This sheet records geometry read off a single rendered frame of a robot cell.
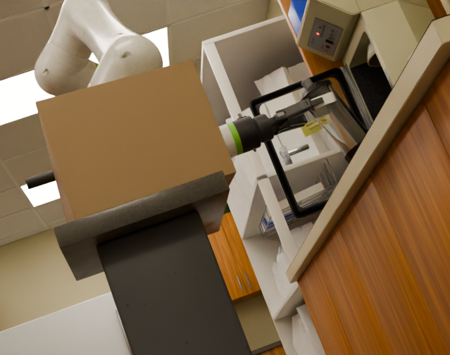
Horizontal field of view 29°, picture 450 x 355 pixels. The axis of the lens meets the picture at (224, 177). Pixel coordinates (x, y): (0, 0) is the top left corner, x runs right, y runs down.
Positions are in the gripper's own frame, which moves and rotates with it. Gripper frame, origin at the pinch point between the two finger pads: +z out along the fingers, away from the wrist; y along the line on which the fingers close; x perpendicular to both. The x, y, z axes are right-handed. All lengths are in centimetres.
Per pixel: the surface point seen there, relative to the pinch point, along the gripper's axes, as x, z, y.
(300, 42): -26.8, 7.2, 17.9
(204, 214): 31, -50, -63
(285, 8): -43, 10, 26
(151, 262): 37, -63, -69
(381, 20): -14.0, 21.7, -11.1
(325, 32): -22.1, 11.4, 5.0
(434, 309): 64, -12, -51
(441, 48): 31, -15, -113
